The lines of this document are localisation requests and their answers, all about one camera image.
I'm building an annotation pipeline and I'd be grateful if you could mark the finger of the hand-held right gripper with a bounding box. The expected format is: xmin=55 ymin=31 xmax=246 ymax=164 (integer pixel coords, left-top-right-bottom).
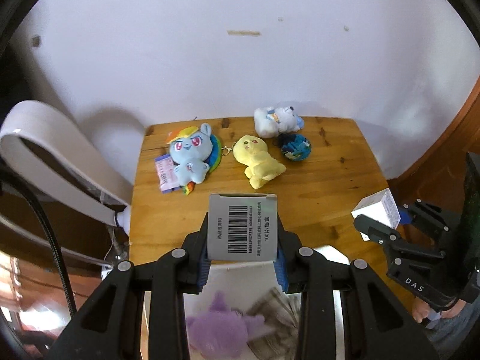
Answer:
xmin=398 ymin=200 xmax=451 ymax=238
xmin=353 ymin=214 xmax=445 ymax=260

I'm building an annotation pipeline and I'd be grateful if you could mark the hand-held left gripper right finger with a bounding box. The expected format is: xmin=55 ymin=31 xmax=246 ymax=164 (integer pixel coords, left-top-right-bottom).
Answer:
xmin=275 ymin=217 xmax=439 ymax=360

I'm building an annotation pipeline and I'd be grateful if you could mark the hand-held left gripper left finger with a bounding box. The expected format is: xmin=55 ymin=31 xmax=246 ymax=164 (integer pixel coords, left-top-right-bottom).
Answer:
xmin=56 ymin=212 xmax=211 ymax=360

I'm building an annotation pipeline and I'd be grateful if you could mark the small white carton box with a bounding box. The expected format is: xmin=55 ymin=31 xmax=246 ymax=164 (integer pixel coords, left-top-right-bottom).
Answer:
xmin=351 ymin=188 xmax=399 ymax=242

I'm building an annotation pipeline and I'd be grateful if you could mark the white plastic storage bin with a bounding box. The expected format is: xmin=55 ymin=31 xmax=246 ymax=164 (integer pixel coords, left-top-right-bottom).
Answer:
xmin=140 ymin=245 xmax=351 ymax=360

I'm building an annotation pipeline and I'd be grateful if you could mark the grey barcode cardboard box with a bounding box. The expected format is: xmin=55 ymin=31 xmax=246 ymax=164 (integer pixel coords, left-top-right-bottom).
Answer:
xmin=207 ymin=193 xmax=279 ymax=262

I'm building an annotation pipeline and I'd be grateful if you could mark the pink tissue packet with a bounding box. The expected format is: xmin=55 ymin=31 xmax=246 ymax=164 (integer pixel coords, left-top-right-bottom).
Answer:
xmin=154 ymin=156 xmax=181 ymax=194

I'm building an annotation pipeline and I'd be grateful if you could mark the yellow plush toy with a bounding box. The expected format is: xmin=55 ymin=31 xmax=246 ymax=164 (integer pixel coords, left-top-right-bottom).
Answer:
xmin=233 ymin=135 xmax=286 ymax=190

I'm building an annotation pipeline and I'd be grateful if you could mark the blue rainbow pony plush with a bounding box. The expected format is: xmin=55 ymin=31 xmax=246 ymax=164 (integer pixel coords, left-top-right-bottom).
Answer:
xmin=166 ymin=122 xmax=224 ymax=196

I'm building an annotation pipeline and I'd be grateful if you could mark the round blue patterned pouch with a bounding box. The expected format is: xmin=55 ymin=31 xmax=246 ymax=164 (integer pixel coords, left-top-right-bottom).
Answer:
xmin=279 ymin=132 xmax=311 ymax=161

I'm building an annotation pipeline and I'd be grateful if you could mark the white bear plush blue bow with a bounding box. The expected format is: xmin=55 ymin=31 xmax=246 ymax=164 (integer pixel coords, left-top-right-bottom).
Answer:
xmin=254 ymin=103 xmax=304 ymax=138

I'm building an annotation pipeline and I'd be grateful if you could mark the person's right hand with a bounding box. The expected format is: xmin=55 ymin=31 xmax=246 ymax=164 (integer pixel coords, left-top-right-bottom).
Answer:
xmin=412 ymin=296 xmax=467 ymax=327

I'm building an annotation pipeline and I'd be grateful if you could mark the plaid fabric piece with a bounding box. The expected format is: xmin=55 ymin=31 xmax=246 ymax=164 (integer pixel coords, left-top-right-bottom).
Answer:
xmin=245 ymin=287 xmax=301 ymax=360

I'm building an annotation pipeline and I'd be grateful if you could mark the blue grey clothing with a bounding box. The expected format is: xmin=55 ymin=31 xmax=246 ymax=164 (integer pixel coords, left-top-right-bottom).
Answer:
xmin=425 ymin=296 xmax=480 ymax=353

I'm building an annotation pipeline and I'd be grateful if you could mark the purple plush toy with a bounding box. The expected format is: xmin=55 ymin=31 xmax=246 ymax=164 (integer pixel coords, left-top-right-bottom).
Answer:
xmin=186 ymin=292 xmax=267 ymax=359

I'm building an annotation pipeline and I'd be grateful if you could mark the white bladeless fan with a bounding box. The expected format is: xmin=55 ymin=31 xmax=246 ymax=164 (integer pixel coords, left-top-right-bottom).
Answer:
xmin=0 ymin=100 xmax=134 ymax=271

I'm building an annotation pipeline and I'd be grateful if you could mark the brown wooden wall panel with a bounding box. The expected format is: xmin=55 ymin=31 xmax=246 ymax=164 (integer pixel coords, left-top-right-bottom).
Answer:
xmin=390 ymin=79 xmax=480 ymax=229

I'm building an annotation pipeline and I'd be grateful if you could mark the black cable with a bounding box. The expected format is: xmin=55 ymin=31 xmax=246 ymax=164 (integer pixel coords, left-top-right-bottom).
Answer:
xmin=0 ymin=165 xmax=77 ymax=319

